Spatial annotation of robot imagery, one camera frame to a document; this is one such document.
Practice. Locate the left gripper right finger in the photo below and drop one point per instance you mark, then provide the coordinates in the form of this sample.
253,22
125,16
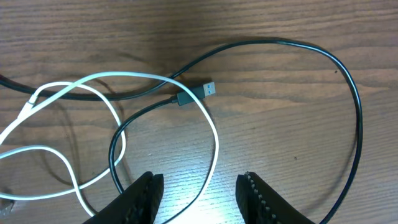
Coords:
259,203

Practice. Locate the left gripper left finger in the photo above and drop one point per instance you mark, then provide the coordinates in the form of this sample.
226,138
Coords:
138,204

